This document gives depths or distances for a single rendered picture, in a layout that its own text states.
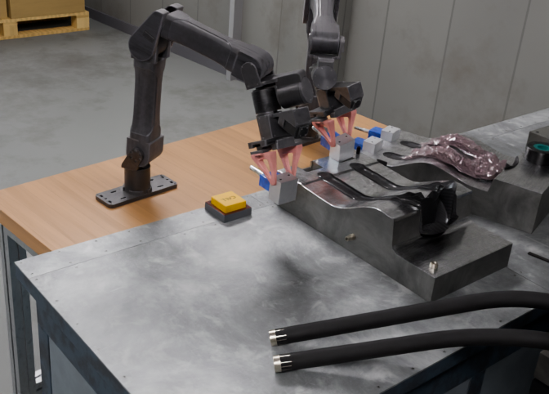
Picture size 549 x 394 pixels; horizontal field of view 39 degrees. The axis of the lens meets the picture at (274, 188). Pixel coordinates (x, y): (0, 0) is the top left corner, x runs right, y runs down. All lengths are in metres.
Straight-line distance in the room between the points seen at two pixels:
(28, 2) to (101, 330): 4.74
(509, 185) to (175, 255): 0.81
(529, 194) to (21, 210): 1.18
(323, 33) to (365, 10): 2.57
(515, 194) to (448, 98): 2.30
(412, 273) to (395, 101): 2.85
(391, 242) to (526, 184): 0.45
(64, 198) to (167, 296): 0.48
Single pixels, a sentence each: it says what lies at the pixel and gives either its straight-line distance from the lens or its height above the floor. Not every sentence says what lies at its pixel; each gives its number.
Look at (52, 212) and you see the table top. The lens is 1.84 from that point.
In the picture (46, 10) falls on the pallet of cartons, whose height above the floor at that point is 0.18.
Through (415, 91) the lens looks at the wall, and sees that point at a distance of 4.30.
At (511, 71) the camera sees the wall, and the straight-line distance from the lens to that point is 3.97.
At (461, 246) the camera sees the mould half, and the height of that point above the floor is 0.86.
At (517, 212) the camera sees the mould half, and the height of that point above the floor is 0.84.
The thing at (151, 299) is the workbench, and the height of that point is 0.80.
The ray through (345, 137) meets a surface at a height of 0.95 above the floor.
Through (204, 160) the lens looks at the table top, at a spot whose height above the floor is 0.80.
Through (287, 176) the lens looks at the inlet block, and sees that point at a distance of 1.67.
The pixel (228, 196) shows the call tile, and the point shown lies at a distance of 1.83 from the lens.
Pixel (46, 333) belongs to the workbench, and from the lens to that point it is 1.66.
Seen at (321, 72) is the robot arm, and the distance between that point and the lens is 1.81.
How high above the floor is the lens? 1.67
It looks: 26 degrees down
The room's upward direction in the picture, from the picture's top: 5 degrees clockwise
